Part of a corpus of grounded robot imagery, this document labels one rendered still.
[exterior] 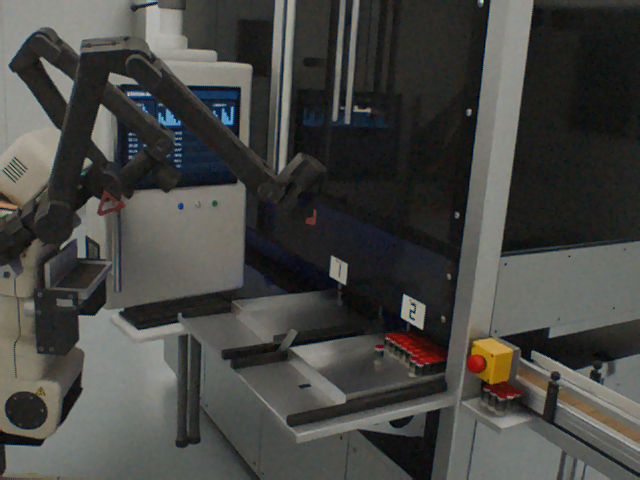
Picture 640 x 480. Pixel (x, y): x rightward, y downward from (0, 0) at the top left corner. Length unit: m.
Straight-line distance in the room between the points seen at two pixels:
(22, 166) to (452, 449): 1.15
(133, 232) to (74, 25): 4.68
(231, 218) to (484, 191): 1.08
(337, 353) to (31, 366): 0.73
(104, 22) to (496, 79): 5.58
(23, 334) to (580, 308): 1.34
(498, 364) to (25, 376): 1.09
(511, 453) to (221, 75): 1.37
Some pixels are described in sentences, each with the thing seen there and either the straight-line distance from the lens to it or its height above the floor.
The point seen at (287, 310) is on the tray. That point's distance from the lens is 2.03.
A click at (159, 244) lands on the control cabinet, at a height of 0.99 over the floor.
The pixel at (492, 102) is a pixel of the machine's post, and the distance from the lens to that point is 1.47.
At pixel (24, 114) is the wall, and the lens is 6.69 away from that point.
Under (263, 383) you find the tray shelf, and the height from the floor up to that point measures 0.88.
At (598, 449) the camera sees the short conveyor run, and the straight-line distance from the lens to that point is 1.52.
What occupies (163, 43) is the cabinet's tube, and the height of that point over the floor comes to 1.60.
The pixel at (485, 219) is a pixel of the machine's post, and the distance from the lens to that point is 1.49.
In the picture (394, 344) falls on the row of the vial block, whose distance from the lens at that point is 1.77.
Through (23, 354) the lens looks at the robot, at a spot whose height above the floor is 0.87.
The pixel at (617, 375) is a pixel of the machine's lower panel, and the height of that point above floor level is 0.83.
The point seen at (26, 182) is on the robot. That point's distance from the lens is 1.67.
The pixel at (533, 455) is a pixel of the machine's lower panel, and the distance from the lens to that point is 1.91.
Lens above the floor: 1.60
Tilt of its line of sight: 15 degrees down
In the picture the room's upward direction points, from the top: 4 degrees clockwise
